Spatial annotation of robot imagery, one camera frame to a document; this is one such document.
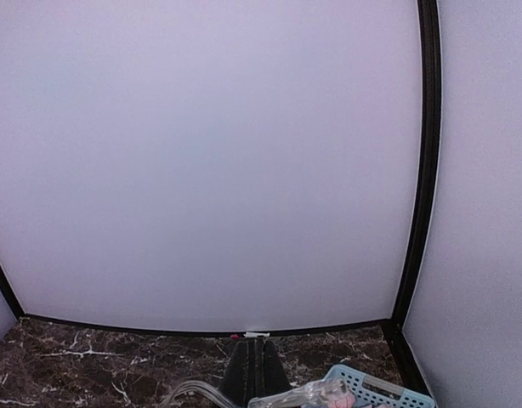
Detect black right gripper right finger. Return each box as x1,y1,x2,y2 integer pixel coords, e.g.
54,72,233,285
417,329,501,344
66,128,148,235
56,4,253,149
258,340,291,397

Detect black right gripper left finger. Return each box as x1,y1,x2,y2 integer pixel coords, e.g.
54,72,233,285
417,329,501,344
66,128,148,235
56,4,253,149
218,340,255,405

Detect clear string light garland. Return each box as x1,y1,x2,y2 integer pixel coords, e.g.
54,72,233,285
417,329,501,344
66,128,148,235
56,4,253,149
157,377,354,408

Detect blue plastic basket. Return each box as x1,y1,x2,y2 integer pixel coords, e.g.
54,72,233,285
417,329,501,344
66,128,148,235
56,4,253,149
323,365,436,408

